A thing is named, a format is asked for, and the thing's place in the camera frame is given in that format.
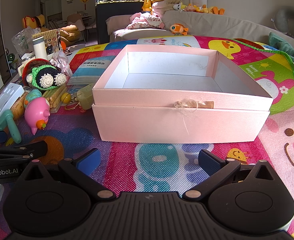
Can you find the beige sofa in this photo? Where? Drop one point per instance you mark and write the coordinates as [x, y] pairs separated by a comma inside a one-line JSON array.
[[203, 25]]

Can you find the teal toy hair dryer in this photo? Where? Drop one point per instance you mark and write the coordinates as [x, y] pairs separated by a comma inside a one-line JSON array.
[[7, 120]]

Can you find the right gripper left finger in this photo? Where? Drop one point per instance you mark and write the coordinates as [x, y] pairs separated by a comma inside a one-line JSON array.
[[77, 172]]

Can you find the yellow duck plush chair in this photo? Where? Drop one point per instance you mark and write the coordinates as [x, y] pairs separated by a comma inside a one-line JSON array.
[[33, 22]]

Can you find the row of orange plush toys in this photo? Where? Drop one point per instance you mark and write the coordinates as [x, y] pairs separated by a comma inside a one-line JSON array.
[[202, 9]]

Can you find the white plastic box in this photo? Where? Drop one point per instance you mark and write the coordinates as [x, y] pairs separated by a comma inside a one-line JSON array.
[[9, 96]]

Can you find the yellow ball keychain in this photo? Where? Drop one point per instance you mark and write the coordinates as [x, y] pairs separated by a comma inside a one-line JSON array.
[[66, 98]]

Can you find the crochet doll with green flowers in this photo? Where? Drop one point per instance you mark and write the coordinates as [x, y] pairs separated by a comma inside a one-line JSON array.
[[40, 74]]

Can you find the pink pig toy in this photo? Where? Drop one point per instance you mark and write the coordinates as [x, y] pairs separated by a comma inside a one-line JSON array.
[[37, 114]]

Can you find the black fish tank cabinet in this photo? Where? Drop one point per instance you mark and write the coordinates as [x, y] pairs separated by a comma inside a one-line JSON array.
[[112, 16]]

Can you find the colourful cartoon play mat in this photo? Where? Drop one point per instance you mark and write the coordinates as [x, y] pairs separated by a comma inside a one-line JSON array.
[[149, 179]]

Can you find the grey neck pillow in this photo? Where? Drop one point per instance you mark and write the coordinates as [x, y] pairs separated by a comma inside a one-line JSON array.
[[283, 20]]

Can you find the blue white tissue pack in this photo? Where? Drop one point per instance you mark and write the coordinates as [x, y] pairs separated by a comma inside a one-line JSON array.
[[90, 70]]

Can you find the pink floral blanket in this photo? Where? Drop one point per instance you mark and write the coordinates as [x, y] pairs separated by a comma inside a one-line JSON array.
[[145, 20]]

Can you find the orange fish plush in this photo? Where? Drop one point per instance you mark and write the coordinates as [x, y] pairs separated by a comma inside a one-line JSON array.
[[179, 29]]

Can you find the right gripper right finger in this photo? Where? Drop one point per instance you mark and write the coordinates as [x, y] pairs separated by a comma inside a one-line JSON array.
[[219, 171]]

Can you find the clear plastic bag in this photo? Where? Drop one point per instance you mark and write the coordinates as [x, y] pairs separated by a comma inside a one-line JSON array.
[[23, 41]]

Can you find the white thermos bottle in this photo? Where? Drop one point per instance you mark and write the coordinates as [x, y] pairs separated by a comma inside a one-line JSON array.
[[40, 48]]

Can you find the pink cardboard box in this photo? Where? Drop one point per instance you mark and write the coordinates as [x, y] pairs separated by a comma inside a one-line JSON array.
[[177, 95]]

